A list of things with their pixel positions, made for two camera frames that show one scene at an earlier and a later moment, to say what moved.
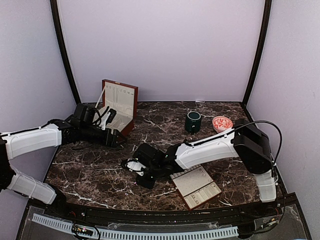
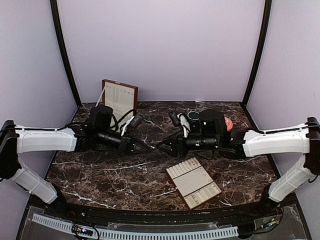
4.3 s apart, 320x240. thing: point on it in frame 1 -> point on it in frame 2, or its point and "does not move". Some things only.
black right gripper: (148, 184) -> (177, 144)
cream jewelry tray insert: (195, 186) does not move
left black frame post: (53, 5) does not move
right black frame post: (267, 20) does not move
